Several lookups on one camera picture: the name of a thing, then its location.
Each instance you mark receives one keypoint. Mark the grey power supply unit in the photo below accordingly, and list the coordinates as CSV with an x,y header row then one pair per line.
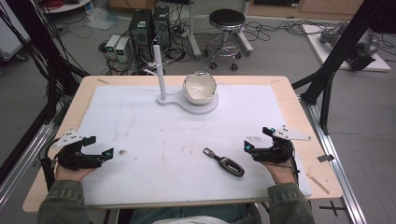
x,y
112,45
122,49

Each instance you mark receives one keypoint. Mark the white panel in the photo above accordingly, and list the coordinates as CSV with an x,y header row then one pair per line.
x,y
11,31

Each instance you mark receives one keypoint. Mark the person's right hand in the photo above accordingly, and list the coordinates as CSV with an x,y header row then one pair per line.
x,y
282,174

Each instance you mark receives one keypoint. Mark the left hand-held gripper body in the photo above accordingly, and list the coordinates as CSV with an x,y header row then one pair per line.
x,y
74,158

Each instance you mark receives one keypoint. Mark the white desk leg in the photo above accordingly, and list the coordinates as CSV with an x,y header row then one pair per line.
x,y
244,34
193,31

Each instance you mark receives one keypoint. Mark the white foam mat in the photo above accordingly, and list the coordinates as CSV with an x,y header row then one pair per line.
x,y
174,137

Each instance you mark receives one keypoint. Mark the white bowl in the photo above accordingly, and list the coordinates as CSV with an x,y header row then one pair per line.
x,y
199,88

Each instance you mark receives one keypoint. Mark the thin wooden stick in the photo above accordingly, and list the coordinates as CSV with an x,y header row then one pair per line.
x,y
317,183

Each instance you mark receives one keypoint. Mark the person's legs in jeans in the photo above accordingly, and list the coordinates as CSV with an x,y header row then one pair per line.
x,y
193,213

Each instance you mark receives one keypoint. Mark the aluminium rail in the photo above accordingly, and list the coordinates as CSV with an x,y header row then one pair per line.
x,y
21,165
336,168

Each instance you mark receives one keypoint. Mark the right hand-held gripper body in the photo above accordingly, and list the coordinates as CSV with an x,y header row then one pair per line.
x,y
274,154

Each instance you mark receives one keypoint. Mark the black computer tower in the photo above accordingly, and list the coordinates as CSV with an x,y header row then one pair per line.
x,y
140,31
162,25

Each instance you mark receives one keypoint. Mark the black round stool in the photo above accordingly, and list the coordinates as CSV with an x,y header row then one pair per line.
x,y
226,21

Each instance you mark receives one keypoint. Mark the white board on floor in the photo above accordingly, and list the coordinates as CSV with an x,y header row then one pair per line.
x,y
314,43

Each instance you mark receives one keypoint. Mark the black car key with clip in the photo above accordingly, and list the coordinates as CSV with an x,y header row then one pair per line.
x,y
230,166

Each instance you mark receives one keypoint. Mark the round white table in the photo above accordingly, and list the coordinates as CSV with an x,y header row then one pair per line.
x,y
71,6

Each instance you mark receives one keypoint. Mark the white stand with post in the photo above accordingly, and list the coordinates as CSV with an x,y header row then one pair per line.
x,y
162,77

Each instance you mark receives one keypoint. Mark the black metal frame post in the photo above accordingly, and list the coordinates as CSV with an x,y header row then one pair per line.
x,y
342,46
40,40

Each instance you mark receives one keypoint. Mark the black tape piece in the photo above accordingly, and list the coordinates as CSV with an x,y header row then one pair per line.
x,y
325,158

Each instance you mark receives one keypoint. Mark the clear plastic bag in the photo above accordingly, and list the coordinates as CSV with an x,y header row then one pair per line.
x,y
101,18

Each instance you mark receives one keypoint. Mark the person's left hand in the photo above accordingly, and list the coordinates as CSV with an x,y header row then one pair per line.
x,y
70,174

